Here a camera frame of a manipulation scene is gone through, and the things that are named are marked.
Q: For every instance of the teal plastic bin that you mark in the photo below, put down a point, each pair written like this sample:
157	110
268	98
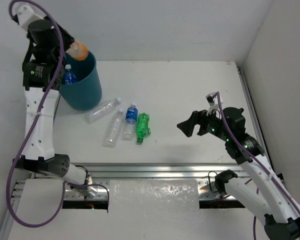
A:
86	93

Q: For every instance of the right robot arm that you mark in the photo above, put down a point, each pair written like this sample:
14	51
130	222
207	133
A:
279	217

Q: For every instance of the blue label bottle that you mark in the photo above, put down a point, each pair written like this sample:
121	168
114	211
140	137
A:
69	77
130	124

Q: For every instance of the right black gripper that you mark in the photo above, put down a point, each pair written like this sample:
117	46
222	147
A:
199	117

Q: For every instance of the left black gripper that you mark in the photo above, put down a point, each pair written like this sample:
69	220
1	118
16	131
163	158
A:
65	41

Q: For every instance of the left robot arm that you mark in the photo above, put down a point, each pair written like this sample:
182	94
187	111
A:
43	70

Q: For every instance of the clear bottle near bin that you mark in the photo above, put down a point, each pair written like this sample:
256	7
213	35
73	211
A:
102	109

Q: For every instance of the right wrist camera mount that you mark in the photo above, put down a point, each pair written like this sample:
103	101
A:
213	101

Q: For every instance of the clear bottle white cap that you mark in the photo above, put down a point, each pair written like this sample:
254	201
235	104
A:
114	129

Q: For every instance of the crushed green bottle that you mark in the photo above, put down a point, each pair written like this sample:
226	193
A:
142	127

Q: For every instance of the aluminium rail frame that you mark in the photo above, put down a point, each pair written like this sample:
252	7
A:
154	188

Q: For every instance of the orange label bottle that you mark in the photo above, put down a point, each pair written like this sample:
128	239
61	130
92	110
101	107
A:
78	51

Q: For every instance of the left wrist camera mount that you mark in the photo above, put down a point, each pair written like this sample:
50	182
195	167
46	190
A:
25	15

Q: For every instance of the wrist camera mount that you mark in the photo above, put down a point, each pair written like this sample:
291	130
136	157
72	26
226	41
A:
25	15
213	101

